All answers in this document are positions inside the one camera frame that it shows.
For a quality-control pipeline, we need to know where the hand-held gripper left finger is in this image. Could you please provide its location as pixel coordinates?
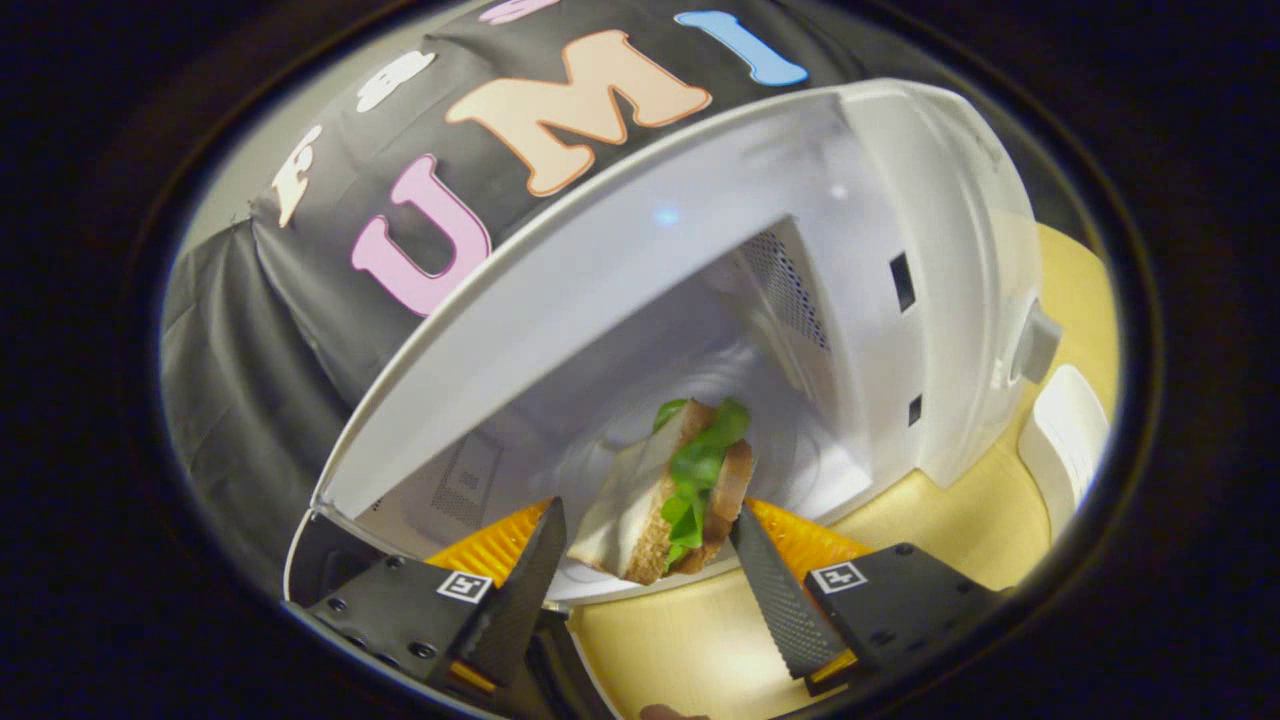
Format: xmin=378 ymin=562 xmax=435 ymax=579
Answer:
xmin=300 ymin=497 xmax=571 ymax=701

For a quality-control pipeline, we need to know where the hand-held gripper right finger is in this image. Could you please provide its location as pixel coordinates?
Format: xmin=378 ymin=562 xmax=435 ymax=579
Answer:
xmin=728 ymin=497 xmax=1006 ymax=699

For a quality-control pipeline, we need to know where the lettuce sandwich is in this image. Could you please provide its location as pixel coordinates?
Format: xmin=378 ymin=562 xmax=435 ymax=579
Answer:
xmin=566 ymin=398 xmax=756 ymax=587

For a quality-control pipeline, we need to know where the white microwave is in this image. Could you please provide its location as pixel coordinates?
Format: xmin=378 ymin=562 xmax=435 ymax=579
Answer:
xmin=283 ymin=78 xmax=1063 ymax=720

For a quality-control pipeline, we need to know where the white rectangular tray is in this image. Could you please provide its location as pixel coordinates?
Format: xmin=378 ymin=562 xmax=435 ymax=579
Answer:
xmin=1018 ymin=364 xmax=1111 ymax=541

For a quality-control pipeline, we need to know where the black backdrop cloth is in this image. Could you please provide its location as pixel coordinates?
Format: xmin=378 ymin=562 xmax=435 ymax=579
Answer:
xmin=160 ymin=0 xmax=851 ymax=601

